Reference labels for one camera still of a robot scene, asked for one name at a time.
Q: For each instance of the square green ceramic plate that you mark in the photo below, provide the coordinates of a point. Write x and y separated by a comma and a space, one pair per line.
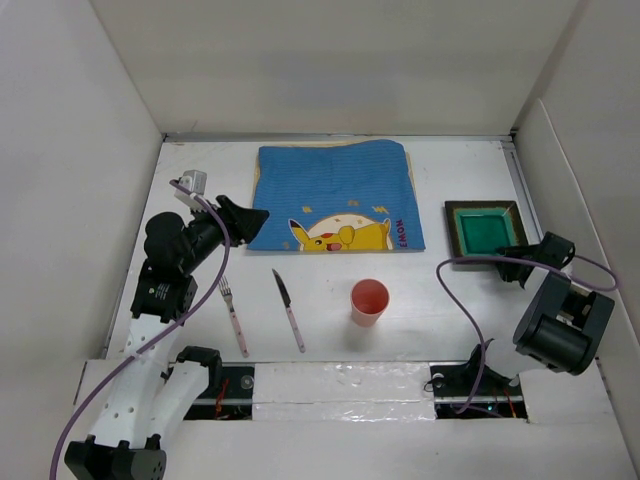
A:
482, 227

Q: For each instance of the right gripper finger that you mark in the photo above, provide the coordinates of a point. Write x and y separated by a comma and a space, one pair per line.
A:
527, 252
514, 273

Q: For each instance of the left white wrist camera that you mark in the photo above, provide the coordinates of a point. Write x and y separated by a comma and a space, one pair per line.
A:
191, 184

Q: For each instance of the fork with pink handle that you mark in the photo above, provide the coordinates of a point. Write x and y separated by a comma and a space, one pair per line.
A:
227, 296

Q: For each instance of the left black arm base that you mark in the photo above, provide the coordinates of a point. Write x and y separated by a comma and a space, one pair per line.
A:
232, 401

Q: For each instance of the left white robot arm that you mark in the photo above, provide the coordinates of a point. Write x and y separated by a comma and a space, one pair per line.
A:
150, 393

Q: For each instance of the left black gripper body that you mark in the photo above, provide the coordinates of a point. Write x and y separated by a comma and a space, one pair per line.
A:
206, 234

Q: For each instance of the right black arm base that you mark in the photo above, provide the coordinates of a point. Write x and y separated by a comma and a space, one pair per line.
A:
495, 397

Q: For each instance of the orange plastic cup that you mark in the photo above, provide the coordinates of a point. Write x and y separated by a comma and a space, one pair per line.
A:
369, 300

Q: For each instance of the knife with pink handle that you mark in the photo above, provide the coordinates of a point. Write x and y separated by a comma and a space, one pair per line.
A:
290, 314

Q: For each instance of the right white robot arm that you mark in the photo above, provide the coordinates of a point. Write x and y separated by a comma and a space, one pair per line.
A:
563, 326

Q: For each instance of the blue Pikachu placemat cloth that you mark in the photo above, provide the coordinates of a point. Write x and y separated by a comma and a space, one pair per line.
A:
352, 198

